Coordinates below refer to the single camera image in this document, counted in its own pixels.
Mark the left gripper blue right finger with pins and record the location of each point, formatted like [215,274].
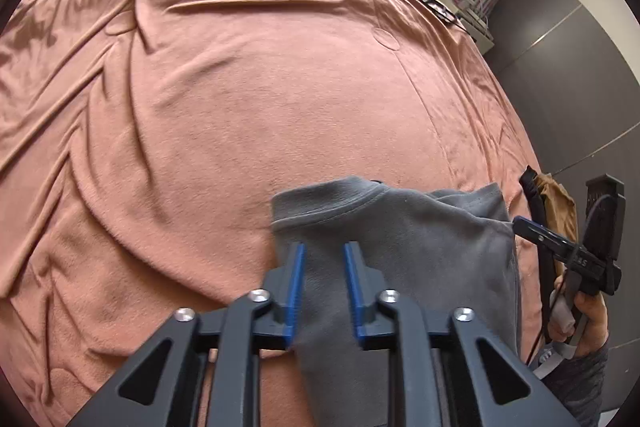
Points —
[444,369]

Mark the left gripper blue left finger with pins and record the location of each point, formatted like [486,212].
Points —
[161,384]

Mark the grey t-shirt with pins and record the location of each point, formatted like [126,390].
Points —
[444,249]

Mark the person's right forearm sleeve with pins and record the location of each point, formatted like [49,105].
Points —
[578,385]

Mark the folded black garment under brown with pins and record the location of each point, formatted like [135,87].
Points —
[546,267]

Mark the white bedside table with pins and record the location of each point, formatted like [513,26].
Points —
[473,25]

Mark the orange-brown bed blanket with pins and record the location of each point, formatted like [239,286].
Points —
[142,142]

